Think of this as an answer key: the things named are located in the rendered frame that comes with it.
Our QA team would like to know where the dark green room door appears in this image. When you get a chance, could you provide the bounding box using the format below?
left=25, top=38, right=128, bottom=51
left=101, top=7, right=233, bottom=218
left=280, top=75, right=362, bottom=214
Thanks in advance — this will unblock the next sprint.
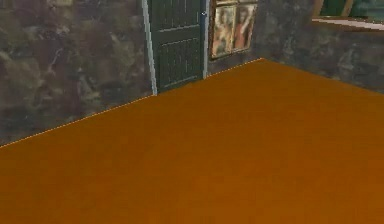
left=141, top=0, right=211, bottom=97

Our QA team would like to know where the window with pale sill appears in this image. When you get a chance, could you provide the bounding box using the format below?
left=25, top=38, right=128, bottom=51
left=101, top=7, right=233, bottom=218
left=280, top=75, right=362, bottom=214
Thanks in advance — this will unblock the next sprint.
left=311, top=0, right=384, bottom=33

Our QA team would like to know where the brown framed wall picture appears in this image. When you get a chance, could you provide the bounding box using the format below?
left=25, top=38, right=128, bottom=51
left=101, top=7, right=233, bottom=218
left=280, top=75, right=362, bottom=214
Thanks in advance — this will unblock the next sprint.
left=209, top=0, right=259, bottom=61

